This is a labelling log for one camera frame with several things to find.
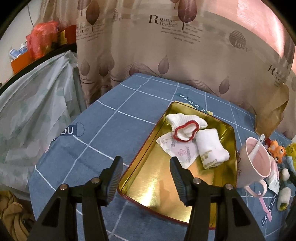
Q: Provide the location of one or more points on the gold metal tin tray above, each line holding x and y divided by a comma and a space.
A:
148, 181

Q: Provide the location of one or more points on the orange storage box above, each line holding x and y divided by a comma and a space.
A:
21, 62

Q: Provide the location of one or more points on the pink ceramic mug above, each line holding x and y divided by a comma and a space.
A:
248, 172

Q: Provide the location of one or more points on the white wet wipes packet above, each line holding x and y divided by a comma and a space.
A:
273, 180

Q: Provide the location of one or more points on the white fluffy fleece pouch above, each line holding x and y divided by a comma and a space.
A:
284, 196

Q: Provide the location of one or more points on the mustard yellow cloth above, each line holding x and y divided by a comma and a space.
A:
17, 218

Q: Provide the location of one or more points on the white sock red trim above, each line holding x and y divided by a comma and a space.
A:
184, 127

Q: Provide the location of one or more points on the white towel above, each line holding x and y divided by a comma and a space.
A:
210, 149

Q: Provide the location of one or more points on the orange plush toy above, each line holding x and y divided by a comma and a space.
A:
277, 152

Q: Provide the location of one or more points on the red plastic bag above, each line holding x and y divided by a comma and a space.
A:
41, 38

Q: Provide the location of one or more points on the yellow tissue pack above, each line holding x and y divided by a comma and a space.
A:
291, 150

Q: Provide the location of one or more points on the light blue rolled towel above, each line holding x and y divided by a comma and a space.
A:
290, 166

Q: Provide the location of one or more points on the white plastic spoon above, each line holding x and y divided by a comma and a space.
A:
256, 148

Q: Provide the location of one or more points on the beige leaf print curtain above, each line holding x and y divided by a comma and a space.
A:
225, 48

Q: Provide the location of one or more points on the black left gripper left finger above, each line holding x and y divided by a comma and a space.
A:
99, 192

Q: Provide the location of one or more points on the blue plaid bed sheet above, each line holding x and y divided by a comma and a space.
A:
118, 124

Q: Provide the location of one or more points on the green printed plastic cover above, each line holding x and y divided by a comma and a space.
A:
35, 110

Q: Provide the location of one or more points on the kraft paper snack bag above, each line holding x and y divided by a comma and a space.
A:
271, 102

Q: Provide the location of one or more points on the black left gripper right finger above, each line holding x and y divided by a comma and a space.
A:
192, 192

